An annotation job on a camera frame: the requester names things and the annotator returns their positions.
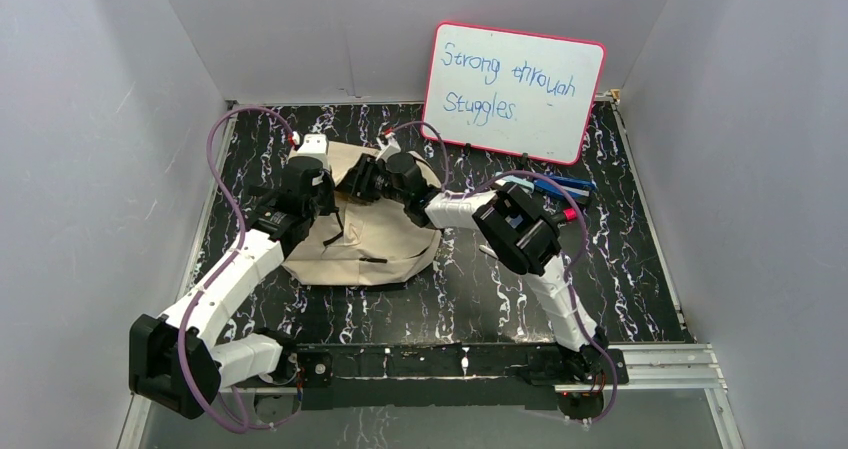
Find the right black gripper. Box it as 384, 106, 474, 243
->
334, 154, 410, 206

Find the light blue white stapler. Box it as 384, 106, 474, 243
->
493, 175, 535, 195

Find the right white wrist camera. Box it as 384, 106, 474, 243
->
376, 133, 402, 161

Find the beige canvas backpack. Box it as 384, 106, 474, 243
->
281, 141, 444, 288

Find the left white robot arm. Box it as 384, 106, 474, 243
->
128, 155, 335, 419

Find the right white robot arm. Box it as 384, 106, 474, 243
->
337, 152, 608, 383

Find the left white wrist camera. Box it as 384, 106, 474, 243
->
293, 133, 330, 169

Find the pink framed whiteboard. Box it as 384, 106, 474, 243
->
422, 22, 606, 165

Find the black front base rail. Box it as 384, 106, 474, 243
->
297, 343, 598, 410

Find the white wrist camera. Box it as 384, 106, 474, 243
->
376, 133, 402, 161
293, 133, 330, 169

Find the blue black stapler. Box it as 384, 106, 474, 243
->
534, 175, 597, 206

